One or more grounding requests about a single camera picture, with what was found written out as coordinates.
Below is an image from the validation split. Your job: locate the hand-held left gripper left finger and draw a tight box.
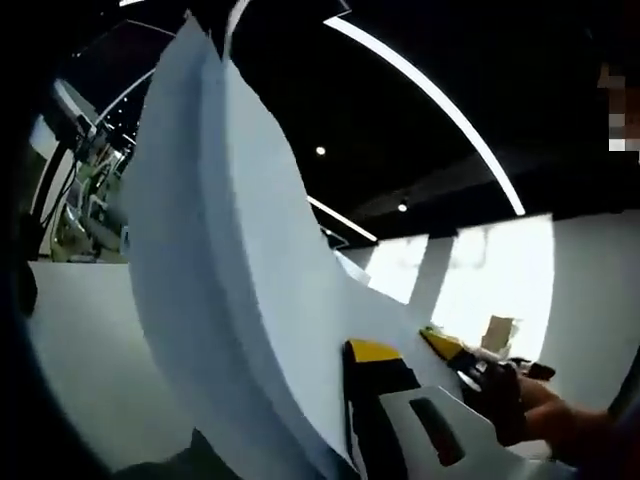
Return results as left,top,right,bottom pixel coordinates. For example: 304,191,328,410
112,428,326,480

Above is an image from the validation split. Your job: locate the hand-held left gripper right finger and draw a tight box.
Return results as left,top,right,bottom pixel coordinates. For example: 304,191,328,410
341,338,555,480

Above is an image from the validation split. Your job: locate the stack of white printing papers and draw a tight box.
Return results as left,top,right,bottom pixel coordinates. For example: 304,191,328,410
119,8,481,480

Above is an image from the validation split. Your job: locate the person's right hand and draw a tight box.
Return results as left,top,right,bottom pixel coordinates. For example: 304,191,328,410
493,363,577,447

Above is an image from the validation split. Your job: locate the brown cardboard box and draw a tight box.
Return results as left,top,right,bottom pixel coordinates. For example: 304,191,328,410
481,314,524,352

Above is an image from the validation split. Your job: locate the bright window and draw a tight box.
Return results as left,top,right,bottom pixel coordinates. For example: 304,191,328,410
367,214,555,361

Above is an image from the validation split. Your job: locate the white whiteboard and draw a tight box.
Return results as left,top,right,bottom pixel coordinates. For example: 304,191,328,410
333,248,372,290

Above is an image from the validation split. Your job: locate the black monitor stand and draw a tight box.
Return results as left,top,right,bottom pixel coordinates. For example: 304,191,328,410
17,144,76,314

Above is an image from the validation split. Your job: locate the straight ceiling light strip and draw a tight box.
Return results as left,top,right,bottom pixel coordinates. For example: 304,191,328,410
322,14,526,216

